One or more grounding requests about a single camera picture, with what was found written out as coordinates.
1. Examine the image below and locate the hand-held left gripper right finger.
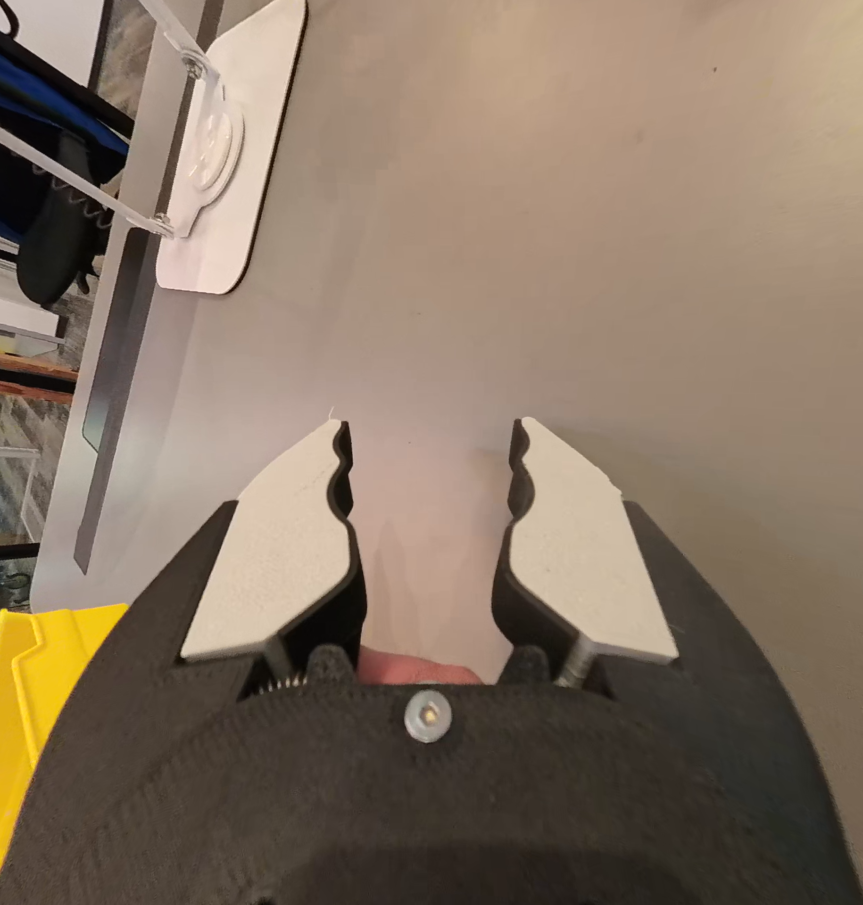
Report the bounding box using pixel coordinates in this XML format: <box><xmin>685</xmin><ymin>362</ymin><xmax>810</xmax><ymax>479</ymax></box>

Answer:
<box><xmin>491</xmin><ymin>418</ymin><xmax>680</xmax><ymax>666</ymax></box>

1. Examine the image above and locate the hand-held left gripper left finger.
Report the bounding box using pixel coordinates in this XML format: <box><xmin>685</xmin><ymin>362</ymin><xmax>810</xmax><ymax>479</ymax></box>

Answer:
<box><xmin>182</xmin><ymin>420</ymin><xmax>365</xmax><ymax>666</ymax></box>

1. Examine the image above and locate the yellow plastic bin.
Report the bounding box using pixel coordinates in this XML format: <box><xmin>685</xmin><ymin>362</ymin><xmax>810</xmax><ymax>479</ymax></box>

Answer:
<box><xmin>0</xmin><ymin>606</ymin><xmax>128</xmax><ymax>878</ymax></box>

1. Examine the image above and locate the black office chair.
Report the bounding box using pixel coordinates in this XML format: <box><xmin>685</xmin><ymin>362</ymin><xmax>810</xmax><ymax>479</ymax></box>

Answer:
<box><xmin>0</xmin><ymin>29</ymin><xmax>135</xmax><ymax>312</ymax></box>

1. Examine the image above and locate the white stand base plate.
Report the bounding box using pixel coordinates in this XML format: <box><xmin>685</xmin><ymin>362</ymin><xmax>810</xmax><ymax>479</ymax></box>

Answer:
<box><xmin>156</xmin><ymin>0</ymin><xmax>308</xmax><ymax>295</ymax></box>

